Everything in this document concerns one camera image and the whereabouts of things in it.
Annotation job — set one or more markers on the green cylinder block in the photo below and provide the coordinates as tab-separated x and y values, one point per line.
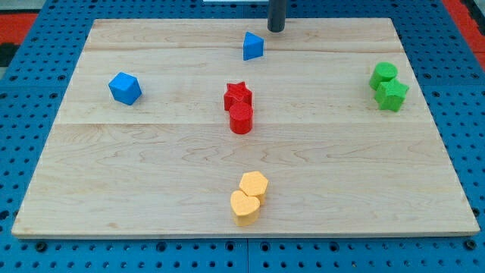
383	72

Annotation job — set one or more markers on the light wooden board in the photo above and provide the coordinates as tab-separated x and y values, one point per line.
165	166

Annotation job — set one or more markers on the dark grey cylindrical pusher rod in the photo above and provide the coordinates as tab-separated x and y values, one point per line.
276	15

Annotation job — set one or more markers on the yellow heart block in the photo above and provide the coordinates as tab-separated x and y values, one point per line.
245	209

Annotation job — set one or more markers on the blue cube block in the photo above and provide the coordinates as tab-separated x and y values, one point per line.
125	88

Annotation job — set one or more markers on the blue triangle block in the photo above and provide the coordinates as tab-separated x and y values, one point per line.
253	46

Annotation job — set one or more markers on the green star block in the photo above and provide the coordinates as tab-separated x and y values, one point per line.
391	95

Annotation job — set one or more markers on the red star block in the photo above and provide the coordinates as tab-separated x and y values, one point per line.
236	93

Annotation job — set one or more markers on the red cylinder block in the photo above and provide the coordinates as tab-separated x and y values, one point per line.
241	115

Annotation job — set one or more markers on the yellow hexagon block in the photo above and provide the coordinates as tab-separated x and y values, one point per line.
254	184

